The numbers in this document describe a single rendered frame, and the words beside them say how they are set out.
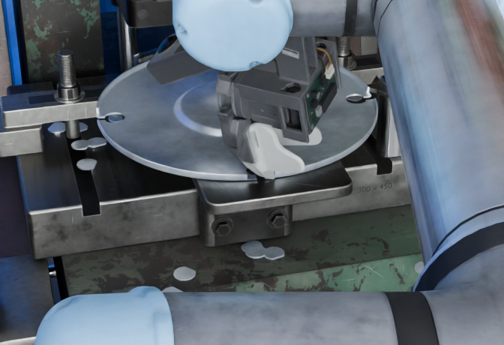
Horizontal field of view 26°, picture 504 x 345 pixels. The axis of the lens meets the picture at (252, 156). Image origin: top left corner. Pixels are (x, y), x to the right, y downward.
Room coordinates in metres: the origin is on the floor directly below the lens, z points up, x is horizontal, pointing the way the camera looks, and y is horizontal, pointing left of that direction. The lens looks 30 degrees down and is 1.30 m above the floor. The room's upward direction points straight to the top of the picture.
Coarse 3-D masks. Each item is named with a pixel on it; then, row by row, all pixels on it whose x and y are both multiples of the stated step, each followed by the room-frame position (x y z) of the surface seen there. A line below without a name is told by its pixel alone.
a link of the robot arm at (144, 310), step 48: (144, 288) 0.32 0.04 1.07; (48, 336) 0.29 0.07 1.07; (96, 336) 0.28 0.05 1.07; (144, 336) 0.28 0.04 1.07; (192, 336) 0.28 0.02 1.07; (240, 336) 0.28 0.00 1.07; (288, 336) 0.28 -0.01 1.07; (336, 336) 0.28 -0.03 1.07; (384, 336) 0.28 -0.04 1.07; (432, 336) 0.28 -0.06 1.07
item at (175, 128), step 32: (128, 96) 1.03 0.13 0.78; (160, 96) 1.03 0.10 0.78; (192, 96) 1.02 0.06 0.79; (128, 128) 0.96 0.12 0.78; (160, 128) 0.96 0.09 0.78; (192, 128) 0.96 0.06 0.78; (320, 128) 0.96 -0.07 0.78; (352, 128) 0.96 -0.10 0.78; (160, 160) 0.90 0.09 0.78; (192, 160) 0.90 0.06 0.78; (224, 160) 0.90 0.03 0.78; (320, 160) 0.89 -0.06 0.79
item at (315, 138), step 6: (276, 132) 0.87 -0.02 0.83; (312, 132) 0.85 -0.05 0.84; (318, 132) 0.85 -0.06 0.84; (282, 138) 0.87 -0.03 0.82; (312, 138) 0.85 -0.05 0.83; (318, 138) 0.85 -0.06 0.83; (282, 144) 0.87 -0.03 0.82; (288, 144) 0.87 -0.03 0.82; (294, 144) 0.86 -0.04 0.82; (300, 144) 0.86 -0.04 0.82; (306, 144) 0.86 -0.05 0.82; (312, 144) 0.86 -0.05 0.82
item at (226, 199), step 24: (336, 168) 0.89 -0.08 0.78; (216, 192) 0.84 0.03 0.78; (240, 192) 0.84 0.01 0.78; (264, 192) 0.84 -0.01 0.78; (288, 192) 0.84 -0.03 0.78; (312, 192) 0.85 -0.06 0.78; (336, 192) 0.85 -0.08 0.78; (216, 216) 0.95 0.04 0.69; (240, 216) 0.95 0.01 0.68; (264, 216) 0.96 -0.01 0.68; (288, 216) 0.97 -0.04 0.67; (216, 240) 0.95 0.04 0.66; (240, 240) 0.95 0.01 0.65
